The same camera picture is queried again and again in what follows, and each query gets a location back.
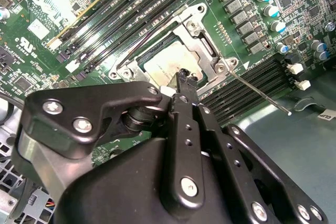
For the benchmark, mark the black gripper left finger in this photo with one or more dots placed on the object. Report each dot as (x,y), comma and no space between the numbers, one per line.
(110,95)

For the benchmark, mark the silver-topped CPU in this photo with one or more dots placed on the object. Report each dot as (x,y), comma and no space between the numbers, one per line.
(168,61)

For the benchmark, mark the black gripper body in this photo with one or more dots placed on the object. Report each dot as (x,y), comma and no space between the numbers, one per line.
(118,195)

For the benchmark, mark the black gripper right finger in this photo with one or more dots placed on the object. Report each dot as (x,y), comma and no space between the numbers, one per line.
(233,153)

